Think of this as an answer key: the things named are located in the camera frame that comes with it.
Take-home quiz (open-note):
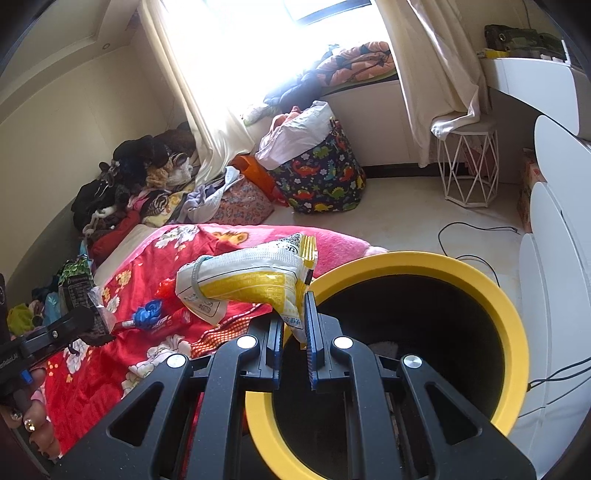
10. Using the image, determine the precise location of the dark green snack wrapper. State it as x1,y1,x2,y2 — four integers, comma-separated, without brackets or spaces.
58,255,114,346

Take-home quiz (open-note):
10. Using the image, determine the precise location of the blue plastic bag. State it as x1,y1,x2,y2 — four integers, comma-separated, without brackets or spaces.
131,300,162,330

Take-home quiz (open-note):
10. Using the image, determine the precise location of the red snack wrapper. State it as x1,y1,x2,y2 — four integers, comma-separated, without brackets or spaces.
151,308,192,336

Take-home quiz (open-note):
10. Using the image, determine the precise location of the yellow white snack bag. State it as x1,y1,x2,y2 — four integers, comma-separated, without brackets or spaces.
175,232,318,343

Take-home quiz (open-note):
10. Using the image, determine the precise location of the red plastic bag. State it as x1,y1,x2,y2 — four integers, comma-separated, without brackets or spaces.
154,278,176,301

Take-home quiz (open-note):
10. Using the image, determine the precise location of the left hand with painted nails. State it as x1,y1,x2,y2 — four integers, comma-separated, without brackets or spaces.
1,368,60,460

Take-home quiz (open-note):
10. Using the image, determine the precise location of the black bin with yellow rim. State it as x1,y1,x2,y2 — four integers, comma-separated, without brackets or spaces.
245,252,535,479

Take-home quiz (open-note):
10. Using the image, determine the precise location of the red floral bed blanket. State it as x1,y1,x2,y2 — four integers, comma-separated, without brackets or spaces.
43,223,389,455

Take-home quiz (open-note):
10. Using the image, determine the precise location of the floral patterned fabric bag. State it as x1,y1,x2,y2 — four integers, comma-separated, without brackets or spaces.
211,177,274,225

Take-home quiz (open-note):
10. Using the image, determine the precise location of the pile of clothes on bed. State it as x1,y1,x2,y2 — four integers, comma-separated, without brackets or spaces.
71,122,198,243

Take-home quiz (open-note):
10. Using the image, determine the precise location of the orange bag on floor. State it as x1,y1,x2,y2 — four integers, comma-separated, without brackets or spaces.
229,155,287,206

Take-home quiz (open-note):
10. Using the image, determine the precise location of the dinosaur print laundry basket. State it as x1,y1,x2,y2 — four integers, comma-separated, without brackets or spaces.
270,119,366,214

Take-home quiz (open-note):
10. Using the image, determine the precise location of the left cream curtain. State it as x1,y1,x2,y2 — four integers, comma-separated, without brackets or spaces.
138,1,254,185

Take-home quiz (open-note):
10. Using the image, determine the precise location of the cream curtain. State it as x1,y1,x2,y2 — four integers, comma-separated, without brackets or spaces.
376,1,490,167
138,1,254,185

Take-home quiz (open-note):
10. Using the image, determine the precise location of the white bag in basket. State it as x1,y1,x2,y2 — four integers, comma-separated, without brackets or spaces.
256,101,334,171

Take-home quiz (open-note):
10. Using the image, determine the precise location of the cardboard box on floor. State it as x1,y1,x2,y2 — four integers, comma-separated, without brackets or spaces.
517,149,546,233

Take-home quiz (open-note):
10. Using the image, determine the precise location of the dark jacket on windowsill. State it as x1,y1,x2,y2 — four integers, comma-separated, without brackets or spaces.
263,73,322,113

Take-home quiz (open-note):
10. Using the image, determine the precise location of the right cream curtain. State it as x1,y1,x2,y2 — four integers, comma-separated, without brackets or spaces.
376,1,490,167

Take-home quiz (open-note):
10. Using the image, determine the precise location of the orange patterned folded blanket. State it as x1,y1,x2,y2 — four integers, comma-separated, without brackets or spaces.
315,41,397,87

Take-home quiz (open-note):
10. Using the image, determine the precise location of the white vanity desk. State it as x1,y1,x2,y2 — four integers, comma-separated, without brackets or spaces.
481,58,591,141

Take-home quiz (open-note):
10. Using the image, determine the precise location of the dark camouflage bag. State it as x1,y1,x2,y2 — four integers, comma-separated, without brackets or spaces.
484,24,566,60

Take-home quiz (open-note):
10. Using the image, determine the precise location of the white wire frame stool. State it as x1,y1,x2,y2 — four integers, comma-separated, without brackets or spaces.
436,116,500,209

